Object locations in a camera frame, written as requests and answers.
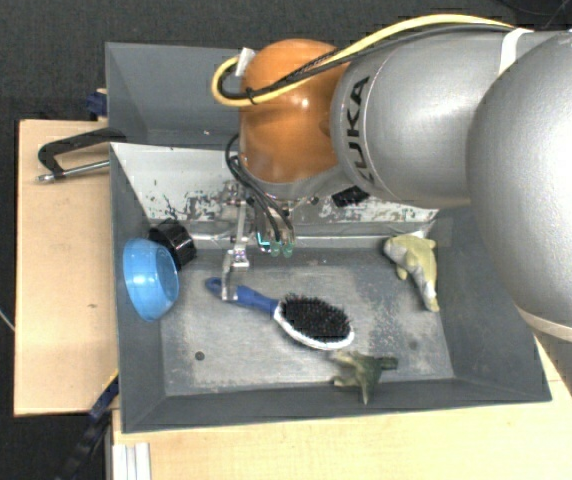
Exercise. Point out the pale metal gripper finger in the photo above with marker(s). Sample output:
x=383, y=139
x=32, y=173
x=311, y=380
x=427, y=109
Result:
x=232, y=275

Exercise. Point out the black ribbed round cap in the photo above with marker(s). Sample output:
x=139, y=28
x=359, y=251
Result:
x=178, y=243

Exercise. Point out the grey metal bin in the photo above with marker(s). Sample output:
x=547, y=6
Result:
x=246, y=348

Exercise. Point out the blue plastic bowl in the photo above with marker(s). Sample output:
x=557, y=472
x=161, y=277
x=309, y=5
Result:
x=146, y=280

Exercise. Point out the green toy dinosaur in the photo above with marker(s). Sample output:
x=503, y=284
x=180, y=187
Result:
x=363, y=370

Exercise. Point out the pale yellow-green plush toy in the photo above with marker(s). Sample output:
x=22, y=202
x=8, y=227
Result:
x=421, y=263

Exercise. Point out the pale brown cardboard board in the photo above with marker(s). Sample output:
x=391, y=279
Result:
x=61, y=278

